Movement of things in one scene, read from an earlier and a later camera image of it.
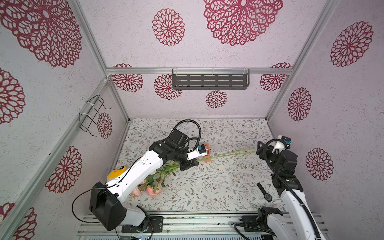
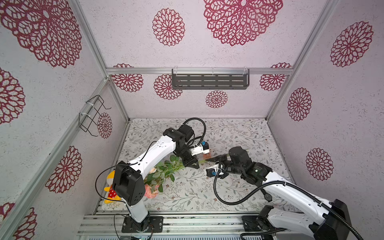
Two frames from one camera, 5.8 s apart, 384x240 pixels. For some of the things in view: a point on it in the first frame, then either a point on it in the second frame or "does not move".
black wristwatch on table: [267, 196] does not move
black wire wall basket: [86, 120] does not move
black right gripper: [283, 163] to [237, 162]
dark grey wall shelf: [210, 78] does not move
